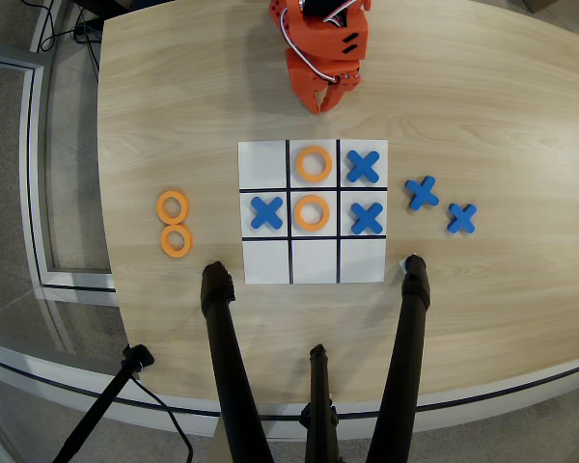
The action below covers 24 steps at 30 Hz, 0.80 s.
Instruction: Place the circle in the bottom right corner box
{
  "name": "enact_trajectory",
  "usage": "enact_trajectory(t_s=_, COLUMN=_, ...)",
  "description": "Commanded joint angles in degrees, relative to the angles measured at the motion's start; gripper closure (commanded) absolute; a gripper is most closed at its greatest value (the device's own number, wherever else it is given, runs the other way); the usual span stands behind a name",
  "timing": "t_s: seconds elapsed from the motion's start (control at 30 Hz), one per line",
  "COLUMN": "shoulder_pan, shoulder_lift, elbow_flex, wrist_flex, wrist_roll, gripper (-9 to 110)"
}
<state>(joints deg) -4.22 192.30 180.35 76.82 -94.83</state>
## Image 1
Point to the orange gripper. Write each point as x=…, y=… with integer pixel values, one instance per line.
x=305, y=77

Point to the white tic-tac-toe board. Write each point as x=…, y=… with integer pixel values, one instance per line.
x=265, y=263

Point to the small blue foam cross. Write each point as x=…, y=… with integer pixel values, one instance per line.
x=461, y=218

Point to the short black tripod leg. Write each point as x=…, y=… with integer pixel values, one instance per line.
x=320, y=395

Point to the grey framed glass panel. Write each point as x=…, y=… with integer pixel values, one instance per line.
x=34, y=169

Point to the thin black stand pole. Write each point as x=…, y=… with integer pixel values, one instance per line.
x=106, y=395

